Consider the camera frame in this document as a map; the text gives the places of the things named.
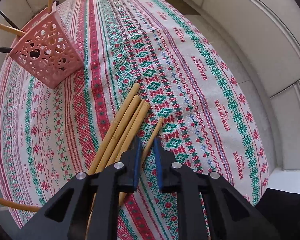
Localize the black chopstick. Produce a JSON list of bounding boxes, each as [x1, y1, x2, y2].
[[0, 47, 12, 54], [0, 10, 20, 30]]

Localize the white kitchen cabinets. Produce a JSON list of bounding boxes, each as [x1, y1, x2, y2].
[[0, 0, 300, 172]]

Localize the patterned tablecloth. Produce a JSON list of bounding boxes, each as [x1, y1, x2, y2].
[[0, 0, 269, 240]]

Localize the pink perforated basket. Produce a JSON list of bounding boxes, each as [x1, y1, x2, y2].
[[8, 2, 84, 89]]

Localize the brown floor mat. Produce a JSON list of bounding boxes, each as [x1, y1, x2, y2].
[[165, 0, 200, 15]]

